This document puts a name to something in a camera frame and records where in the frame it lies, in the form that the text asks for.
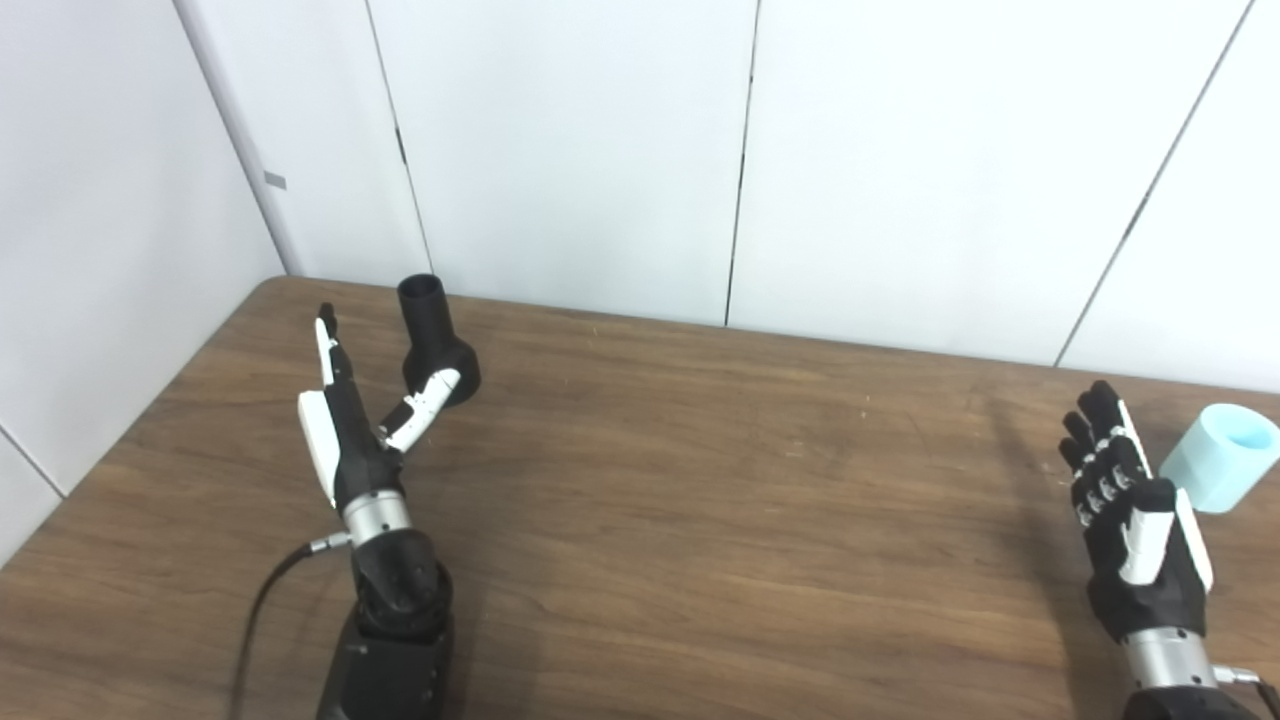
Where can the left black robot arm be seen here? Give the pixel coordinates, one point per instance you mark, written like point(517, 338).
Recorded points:
point(395, 640)

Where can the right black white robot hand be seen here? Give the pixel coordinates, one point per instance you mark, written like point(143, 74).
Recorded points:
point(1140, 570)

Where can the black flared nozzle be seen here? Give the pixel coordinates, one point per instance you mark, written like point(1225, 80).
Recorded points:
point(430, 330)

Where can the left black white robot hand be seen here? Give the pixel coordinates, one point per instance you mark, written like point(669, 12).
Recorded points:
point(355, 450)

